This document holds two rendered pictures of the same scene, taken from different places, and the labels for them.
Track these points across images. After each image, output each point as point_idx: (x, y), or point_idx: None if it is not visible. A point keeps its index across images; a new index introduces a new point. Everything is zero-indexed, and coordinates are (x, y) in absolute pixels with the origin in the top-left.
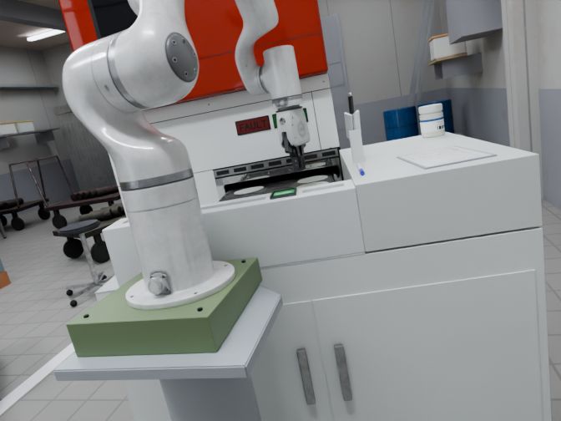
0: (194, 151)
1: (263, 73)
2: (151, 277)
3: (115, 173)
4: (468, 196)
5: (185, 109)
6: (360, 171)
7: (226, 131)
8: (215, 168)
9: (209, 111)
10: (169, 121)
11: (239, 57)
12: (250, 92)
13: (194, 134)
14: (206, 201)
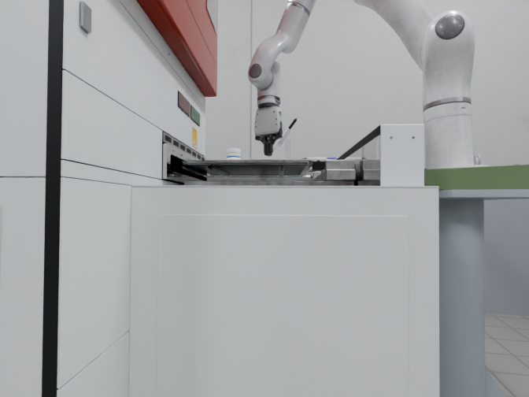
0: (154, 94)
1: (273, 74)
2: (475, 157)
3: (68, 37)
4: None
5: (156, 37)
6: (334, 157)
7: (173, 94)
8: (164, 130)
9: (168, 61)
10: (144, 35)
11: (279, 52)
12: (262, 79)
13: (157, 75)
14: (153, 169)
